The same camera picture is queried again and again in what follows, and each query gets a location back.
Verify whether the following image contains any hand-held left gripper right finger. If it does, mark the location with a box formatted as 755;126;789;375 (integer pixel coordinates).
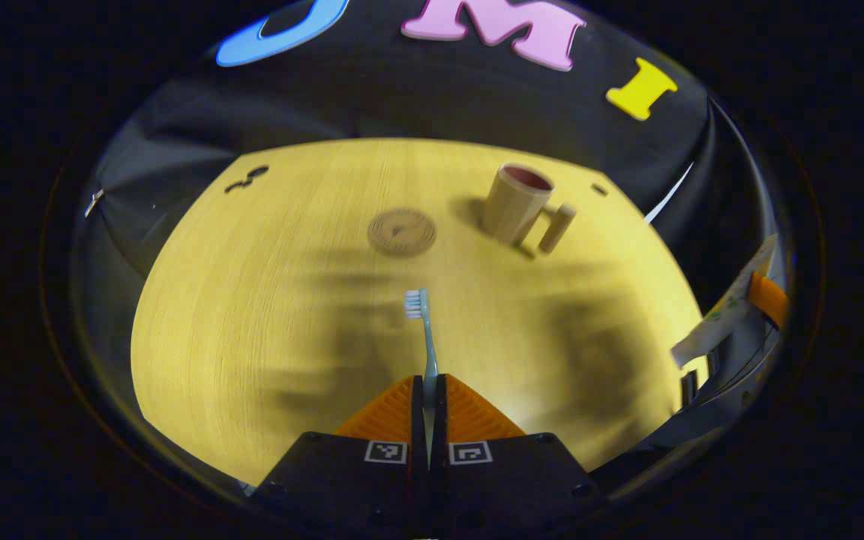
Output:
432;373;605;538

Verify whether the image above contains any white cable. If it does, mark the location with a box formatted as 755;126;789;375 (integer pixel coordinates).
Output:
643;161;695;224

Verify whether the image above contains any black backdrop cloth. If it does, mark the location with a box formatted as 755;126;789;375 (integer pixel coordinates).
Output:
72;0;778;376

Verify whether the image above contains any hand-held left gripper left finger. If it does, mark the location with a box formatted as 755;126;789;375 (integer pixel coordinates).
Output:
252;375;428;538

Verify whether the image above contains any round wooden coaster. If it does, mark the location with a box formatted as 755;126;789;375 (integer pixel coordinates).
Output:
367;208;437;258

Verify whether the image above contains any white toothbrush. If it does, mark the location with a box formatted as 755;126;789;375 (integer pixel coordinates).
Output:
404;289;440;466

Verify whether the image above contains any beige cup with handle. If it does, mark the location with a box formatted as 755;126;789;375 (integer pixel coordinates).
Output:
481;163;577;256

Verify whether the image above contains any white toothpaste tube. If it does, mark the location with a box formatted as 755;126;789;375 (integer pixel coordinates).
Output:
670;236;778;370

